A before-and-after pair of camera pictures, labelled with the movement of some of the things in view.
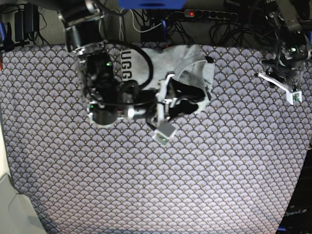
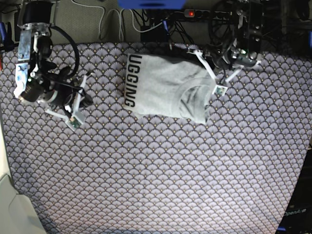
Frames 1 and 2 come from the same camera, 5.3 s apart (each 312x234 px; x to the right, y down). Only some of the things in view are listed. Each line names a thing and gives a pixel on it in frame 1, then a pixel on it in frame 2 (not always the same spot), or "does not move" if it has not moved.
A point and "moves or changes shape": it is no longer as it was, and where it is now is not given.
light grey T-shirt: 192,69 moves or changes shape
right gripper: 284,70 to 223,65
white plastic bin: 17,215 does not move
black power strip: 211,14 does not move
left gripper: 165,129 to 64,95
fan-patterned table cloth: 231,167 does not move
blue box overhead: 149,4 does not move
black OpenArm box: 298,218 does not move
